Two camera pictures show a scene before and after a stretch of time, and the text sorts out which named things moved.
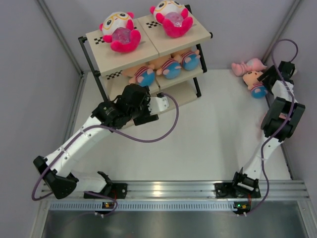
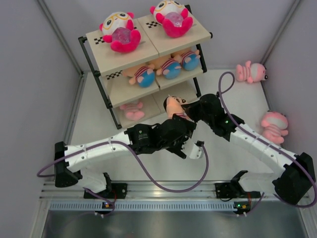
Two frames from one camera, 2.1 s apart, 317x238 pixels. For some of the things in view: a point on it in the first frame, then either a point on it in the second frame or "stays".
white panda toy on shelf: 174,16 stays
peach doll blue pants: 258,89 → 173,105
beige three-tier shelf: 171,65 stays
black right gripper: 270,72 → 191,109
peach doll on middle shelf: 189,59 stays
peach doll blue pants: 143,76 stays
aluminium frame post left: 61,38 stays
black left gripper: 146,117 → 178,148
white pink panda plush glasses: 118,29 stays
